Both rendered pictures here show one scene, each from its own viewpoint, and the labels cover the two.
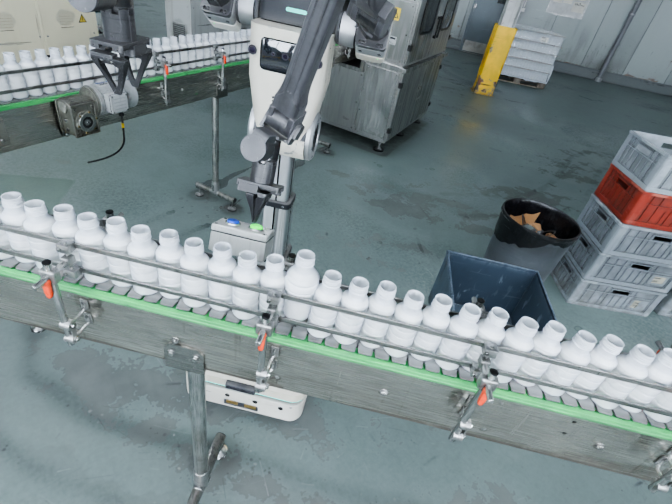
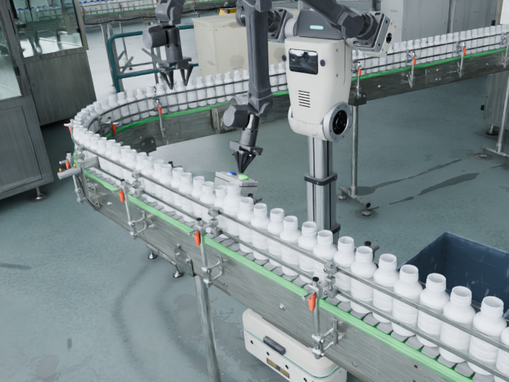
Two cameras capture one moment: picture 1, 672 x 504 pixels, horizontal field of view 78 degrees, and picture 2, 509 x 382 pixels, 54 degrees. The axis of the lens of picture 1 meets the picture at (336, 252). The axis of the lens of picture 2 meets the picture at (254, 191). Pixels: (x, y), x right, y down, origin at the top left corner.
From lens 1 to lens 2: 98 cm
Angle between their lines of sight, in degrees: 41
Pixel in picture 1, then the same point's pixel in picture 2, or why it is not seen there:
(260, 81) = (290, 79)
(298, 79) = (252, 72)
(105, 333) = (152, 237)
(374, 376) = (273, 289)
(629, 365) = (448, 305)
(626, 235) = not seen: outside the picture
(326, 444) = not seen: outside the picture
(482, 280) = (488, 271)
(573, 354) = (398, 285)
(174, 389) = (239, 342)
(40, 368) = (166, 300)
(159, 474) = not seen: outside the picture
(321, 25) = (251, 38)
